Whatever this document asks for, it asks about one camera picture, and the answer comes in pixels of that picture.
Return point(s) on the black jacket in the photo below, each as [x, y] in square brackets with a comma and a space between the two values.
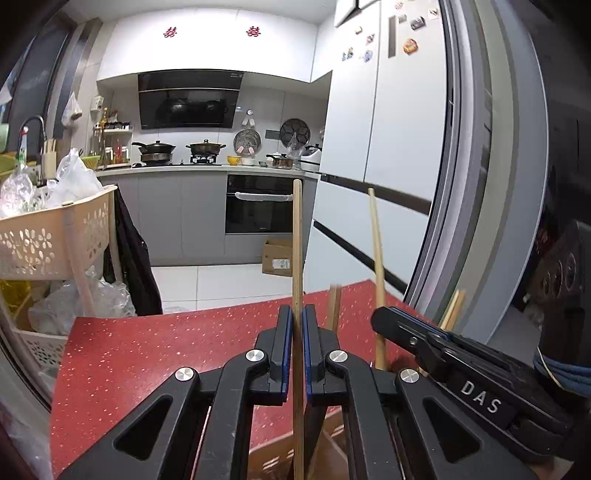
[134, 258]

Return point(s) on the small steel pot with lid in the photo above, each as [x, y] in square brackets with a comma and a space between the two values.
[279, 162]

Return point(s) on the spice rack with bottles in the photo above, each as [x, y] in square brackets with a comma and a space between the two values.
[113, 147]

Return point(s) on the white chopstick cup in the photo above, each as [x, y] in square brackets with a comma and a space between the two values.
[49, 161]

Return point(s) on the clear plastic bags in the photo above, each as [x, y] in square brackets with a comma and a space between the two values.
[74, 304]

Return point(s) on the black range hood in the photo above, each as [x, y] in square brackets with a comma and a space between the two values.
[189, 106]

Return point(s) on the cardboard box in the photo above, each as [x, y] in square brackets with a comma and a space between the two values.
[274, 254]

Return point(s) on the yellow bowl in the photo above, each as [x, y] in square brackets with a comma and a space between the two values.
[233, 160]

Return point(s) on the black kitchen faucet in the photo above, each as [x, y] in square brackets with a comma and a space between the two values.
[32, 121]

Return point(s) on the round dark steamer rack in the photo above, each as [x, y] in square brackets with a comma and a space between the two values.
[294, 130]

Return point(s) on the white refrigerator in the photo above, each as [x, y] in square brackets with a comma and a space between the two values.
[397, 138]

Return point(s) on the black built-in oven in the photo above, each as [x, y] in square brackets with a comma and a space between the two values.
[258, 212]

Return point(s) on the grey kitchen base cabinets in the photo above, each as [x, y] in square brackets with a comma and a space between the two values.
[175, 217]

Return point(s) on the hanging white plastic bag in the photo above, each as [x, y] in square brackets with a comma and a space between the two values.
[72, 113]

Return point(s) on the round silver steamer plate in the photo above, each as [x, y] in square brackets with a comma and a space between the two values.
[247, 141]

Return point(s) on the dark cooking pot with lid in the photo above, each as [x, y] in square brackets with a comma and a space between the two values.
[205, 147]

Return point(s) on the white rice cooker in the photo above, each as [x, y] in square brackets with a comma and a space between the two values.
[310, 158]

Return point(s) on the yellow foil bag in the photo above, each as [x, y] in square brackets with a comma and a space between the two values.
[14, 297]

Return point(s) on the grey sliding door frame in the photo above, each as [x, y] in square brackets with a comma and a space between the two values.
[498, 184]

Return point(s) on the black wok with lid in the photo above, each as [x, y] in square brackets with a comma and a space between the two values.
[154, 150]

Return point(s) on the beige utensil holder grey base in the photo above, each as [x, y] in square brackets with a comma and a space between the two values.
[270, 461]

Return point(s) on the gas stove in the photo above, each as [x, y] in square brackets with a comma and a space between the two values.
[203, 159]

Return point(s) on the cream plastic storage rack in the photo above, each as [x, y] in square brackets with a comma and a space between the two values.
[37, 244]

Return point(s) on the white wall cabinets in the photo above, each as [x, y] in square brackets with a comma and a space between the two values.
[207, 50]

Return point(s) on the cluster of fridge magnets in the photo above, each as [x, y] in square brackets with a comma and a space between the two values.
[410, 46]

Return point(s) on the red paper decal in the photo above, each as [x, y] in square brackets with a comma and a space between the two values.
[170, 32]
[253, 32]

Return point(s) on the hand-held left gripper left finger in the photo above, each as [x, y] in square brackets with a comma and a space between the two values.
[281, 350]

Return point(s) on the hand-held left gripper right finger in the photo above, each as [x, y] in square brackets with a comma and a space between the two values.
[311, 360]

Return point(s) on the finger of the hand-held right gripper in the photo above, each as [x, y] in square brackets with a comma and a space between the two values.
[406, 334]
[443, 331]

